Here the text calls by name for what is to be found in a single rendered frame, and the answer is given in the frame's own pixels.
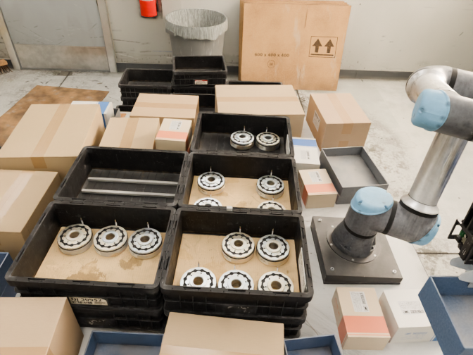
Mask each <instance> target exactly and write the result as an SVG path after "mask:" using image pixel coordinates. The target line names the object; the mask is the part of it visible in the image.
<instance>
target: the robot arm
mask: <svg viewBox="0 0 473 355"><path fill-rule="evenodd" d="M405 91H406V94H407V96H408V98H409V99H410V100H411V102H413V103H414V104H415V106H414V108H413V110H412V117H411V123H412V124H413V125H414V126H417V127H420V128H423V129H425V130H426V131H430V132H432V131H433V132H436V134H435V136H434V139H433V141H432V143H431V145H430V147H429V150H428V152H427V155H426V156H425V158H424V160H423V162H422V165H421V167H420V169H419V172H418V174H417V176H416V178H415V181H414V182H413V184H412V187H411V189H410V191H409V193H408V194H404V195H403V196H402V197H401V199H400V201H395V200H393V197H392V196H391V194H390V193H389V192H388V193H387V191H386V190H385V189H382V188H380V187H364V188H361V189H359V190H358V191H357V192H356V193H355V196H354V197H353V198H352V200H351V204H350V206H349V208H348V211H347V213H346V216H345V218H344V219H343V220H342V221H341V222H340V223H339V224H338V225H337V226H336V227H335V228H334V231H333V233H332V240H333V242H334V244H335V246H336V247H337V248H338V249H339V250H340V251H341V252H343V253H344V254H346V255H348V256H351V257H354V258H365V257H368V256H369V255H371V254H372V252H373V251H374V249H375V247H376V236H377V232H380V233H382V234H385V235H388V236H391V237H395V238H397V239H401V240H403V241H406V242H407V243H410V244H416V245H419V246H424V245H426V244H428V243H430V241H432V240H433V238H434V237H435V236H436V234H437V232H438V231H439V226H440V225H441V216H440V215H439V208H438V206H437V203H438V202H439V199H440V198H441V195H442V194H443V191H444V189H445V187H446V185H447V184H448V181H449V179H450V177H451V175H452V173H453V171H454V169H455V167H456V165H457V163H458V161H459V159H460V157H461V155H462V153H463V151H464V149H465V147H466V145H467V143H468V141H470V142H473V72H470V71H466V70H461V69H458V68H452V67H450V66H426V67H423V68H420V69H418V70H416V71H415V72H414V73H413V74H412V75H411V76H410V77H409V78H408V80H407V82H406V86H405ZM456 225H460V227H461V228H462V229H461V231H460V233H459V235H458V234H453V231H454V229H455V227H456ZM447 238H448V239H455V240H456V241H457V243H458V249H459V250H460V252H459V253H458V255H459V256H457V257H454V258H452V259H451V260H450V265H451V266H455V267H457V268H461V269H465V273H462V274H460V276H459V277H458V278H459V280H461V281H465V282H469V284H468V286H467V287H468V288H473V202H472V204H471V206H470V208H469V210H468V212H467V214H466V216H465V218H464V219H459V218H457V219H456V221H455V223H454V225H453V227H452V229H451V231H450V233H449V235H448V237H447Z"/></svg>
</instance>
